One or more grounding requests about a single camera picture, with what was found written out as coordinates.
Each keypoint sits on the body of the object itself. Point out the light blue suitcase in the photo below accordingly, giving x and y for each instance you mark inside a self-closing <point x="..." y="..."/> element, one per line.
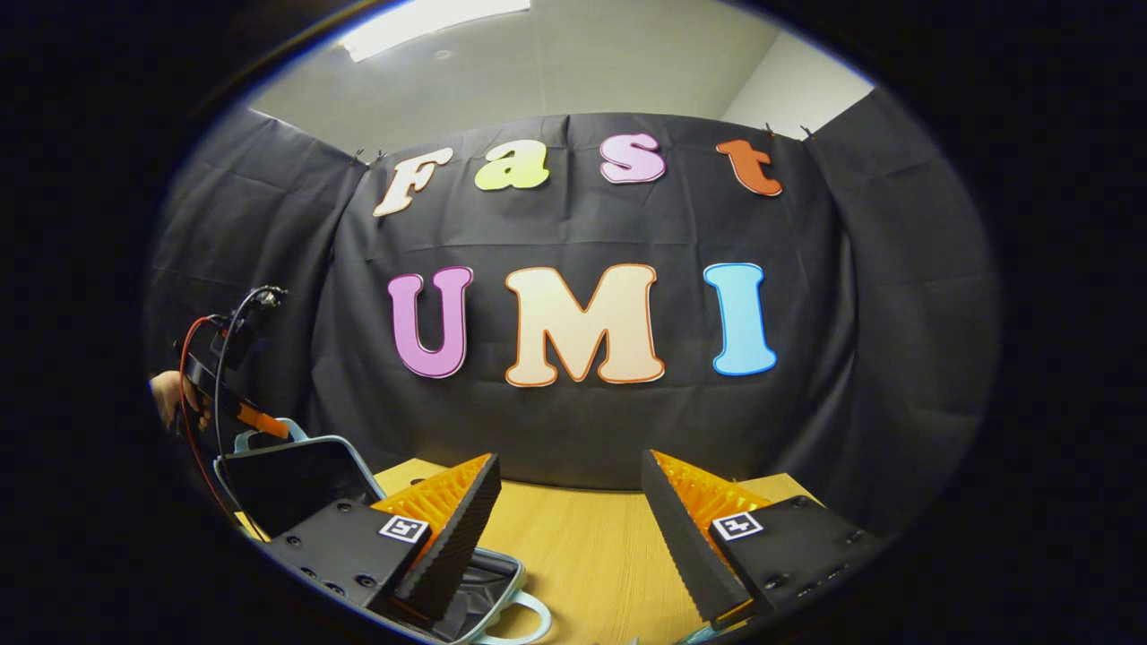
<point x="287" y="488"/>

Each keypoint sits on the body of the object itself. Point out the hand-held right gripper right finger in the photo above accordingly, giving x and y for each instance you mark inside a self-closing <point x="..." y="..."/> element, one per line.
<point x="685" y="555"/>

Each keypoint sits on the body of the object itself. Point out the long ceiling light panel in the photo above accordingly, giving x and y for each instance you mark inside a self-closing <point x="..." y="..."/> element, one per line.
<point x="421" y="22"/>

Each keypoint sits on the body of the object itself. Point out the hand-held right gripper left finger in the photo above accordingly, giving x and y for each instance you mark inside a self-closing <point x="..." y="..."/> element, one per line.
<point x="457" y="546"/>

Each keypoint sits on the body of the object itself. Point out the blue capped teal bottle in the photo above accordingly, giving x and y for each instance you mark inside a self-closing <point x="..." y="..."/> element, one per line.
<point x="699" y="638"/>

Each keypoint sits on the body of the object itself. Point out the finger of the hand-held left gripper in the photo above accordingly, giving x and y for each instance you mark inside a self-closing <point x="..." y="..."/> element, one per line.
<point x="264" y="421"/>

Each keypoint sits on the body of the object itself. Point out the black backdrop cloth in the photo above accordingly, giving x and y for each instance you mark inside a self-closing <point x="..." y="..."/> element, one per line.
<point x="556" y="430"/>

